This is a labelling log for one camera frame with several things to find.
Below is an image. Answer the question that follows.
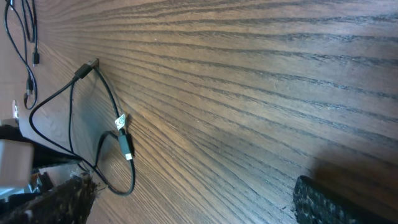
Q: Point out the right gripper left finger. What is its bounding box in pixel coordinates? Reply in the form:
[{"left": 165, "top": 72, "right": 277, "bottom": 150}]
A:
[{"left": 1, "top": 174, "right": 98, "bottom": 224}]

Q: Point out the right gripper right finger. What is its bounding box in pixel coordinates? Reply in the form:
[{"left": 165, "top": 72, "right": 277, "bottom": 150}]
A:
[{"left": 293, "top": 175, "right": 394, "bottom": 224}]

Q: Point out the black USB cable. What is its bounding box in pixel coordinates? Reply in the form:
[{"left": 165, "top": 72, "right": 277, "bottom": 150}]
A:
[{"left": 28, "top": 57, "right": 136, "bottom": 197}]

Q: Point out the separated long black cable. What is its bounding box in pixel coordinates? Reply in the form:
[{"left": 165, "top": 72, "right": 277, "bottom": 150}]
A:
[{"left": 2, "top": 0, "right": 39, "bottom": 111}]

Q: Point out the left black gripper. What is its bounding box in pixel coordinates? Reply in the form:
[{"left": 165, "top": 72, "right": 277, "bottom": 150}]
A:
[{"left": 1, "top": 124, "right": 83, "bottom": 169}]

